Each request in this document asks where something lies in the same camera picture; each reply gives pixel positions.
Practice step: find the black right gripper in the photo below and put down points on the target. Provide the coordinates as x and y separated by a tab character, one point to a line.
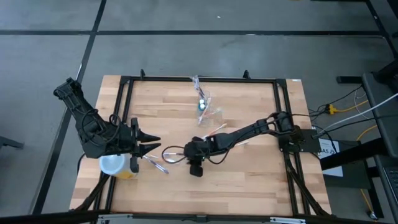
200	147

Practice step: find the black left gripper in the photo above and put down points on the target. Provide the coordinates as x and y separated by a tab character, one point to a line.
126	140

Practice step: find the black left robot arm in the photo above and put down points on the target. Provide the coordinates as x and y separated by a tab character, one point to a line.
81	109

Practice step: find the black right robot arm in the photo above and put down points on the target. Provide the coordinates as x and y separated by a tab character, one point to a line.
248	129

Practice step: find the white lidded yellow canister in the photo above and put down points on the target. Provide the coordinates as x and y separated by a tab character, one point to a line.
113	166

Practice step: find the clear acrylic holder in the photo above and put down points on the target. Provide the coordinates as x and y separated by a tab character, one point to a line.
214	119

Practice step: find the white label strip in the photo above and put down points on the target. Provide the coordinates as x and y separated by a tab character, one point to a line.
287	220

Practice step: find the black furniture foot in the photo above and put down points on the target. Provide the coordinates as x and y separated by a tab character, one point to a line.
9	142

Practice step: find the white paper sheet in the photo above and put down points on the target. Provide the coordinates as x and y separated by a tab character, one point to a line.
329	149

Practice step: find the yellow plug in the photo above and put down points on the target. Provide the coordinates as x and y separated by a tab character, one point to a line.
331	109

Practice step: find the black stand bar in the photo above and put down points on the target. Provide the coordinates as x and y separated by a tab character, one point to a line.
357	152

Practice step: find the short black floor bar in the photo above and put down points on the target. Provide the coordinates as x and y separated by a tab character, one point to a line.
348	80

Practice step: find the grey side desk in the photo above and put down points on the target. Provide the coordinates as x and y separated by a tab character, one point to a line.
388	140

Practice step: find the black keyboard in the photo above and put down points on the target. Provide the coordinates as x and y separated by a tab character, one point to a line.
393	183

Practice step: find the black chair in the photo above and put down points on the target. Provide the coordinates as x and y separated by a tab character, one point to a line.
388	74

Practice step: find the black metal table frame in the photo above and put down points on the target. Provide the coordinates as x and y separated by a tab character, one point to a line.
233	79

